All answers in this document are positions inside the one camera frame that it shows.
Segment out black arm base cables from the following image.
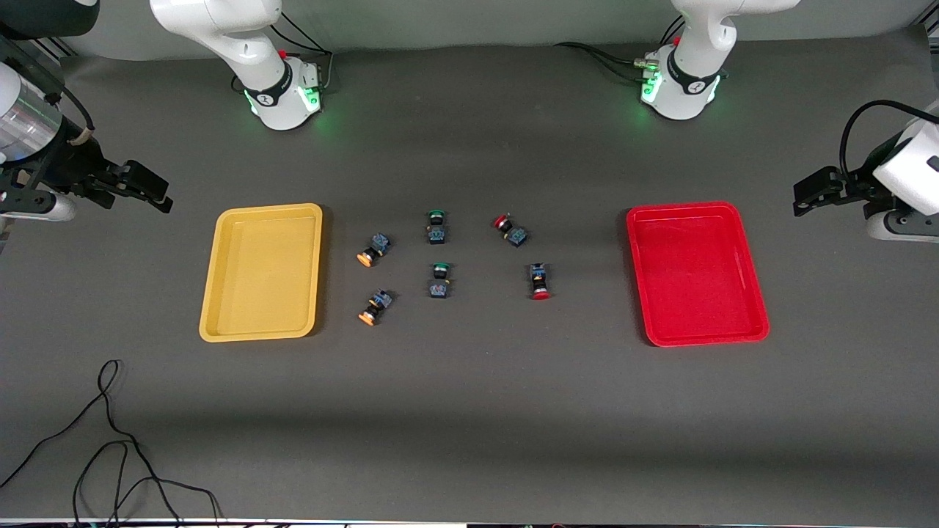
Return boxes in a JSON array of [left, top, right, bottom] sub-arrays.
[[270, 13, 335, 98], [553, 16, 686, 83]]

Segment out thin black loose cable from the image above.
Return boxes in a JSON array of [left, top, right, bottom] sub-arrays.
[[0, 359, 222, 528]]

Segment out dark grey table cloth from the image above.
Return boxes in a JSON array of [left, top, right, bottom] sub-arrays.
[[0, 29, 939, 526]]

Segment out orange push button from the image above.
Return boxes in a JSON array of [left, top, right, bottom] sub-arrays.
[[358, 290, 395, 326], [357, 233, 392, 268]]

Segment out black left arm base cables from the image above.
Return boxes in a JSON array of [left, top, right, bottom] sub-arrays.
[[553, 16, 686, 83]]

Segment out yellow plastic tray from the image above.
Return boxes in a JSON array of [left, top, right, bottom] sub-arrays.
[[199, 203, 324, 343]]

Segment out red plastic tray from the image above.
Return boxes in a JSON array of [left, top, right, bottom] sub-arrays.
[[626, 201, 770, 347]]

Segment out aluminium frame profile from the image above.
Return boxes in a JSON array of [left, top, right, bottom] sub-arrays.
[[0, 32, 76, 71]]

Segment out black right arm base cables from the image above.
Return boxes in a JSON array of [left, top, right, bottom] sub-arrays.
[[270, 13, 335, 98]]

